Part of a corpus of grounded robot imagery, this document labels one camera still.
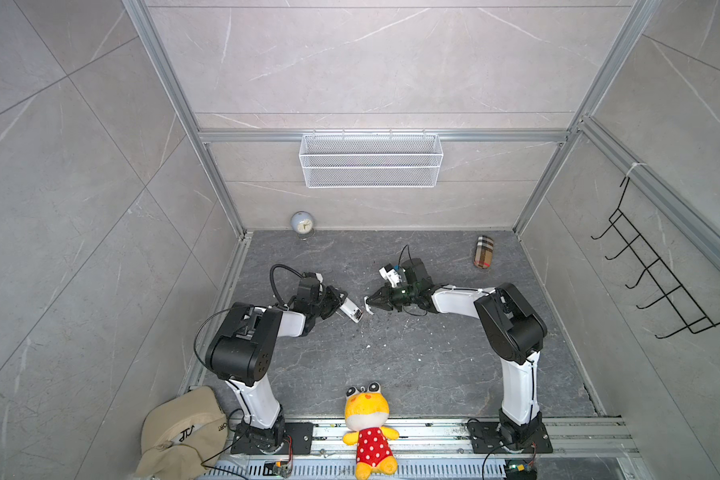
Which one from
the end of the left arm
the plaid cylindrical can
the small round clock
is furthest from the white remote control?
the plaid cylindrical can

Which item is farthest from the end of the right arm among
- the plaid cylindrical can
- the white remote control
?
the plaid cylindrical can

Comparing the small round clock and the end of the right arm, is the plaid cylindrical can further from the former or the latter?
the small round clock

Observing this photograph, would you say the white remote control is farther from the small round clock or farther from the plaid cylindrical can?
the plaid cylindrical can

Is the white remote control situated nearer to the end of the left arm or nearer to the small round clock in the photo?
the end of the left arm

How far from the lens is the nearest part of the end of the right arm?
2.53ft

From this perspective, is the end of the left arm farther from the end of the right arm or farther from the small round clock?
the small round clock

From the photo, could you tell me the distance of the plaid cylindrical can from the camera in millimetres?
1093

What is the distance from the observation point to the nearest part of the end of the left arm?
777 millimetres

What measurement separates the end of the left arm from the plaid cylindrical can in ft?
1.81

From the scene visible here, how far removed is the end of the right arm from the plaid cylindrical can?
1.18ft
